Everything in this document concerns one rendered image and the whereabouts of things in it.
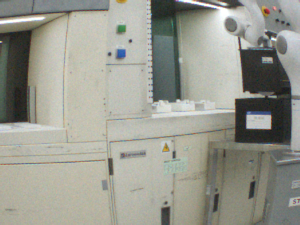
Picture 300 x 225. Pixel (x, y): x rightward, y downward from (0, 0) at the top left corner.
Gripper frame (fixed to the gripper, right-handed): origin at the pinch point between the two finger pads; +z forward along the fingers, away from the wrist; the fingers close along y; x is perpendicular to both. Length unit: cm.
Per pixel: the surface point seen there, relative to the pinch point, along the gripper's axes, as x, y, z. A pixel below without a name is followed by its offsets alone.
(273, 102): -29.7, 8.2, -14.0
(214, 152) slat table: -50, -25, -13
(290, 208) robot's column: -64, 39, -51
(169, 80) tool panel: -20, -93, 40
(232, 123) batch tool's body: -39.6, -27.1, 4.3
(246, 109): -32.5, -7.1, -13.9
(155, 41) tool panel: 4, -104, 42
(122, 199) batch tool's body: -64, -37, -53
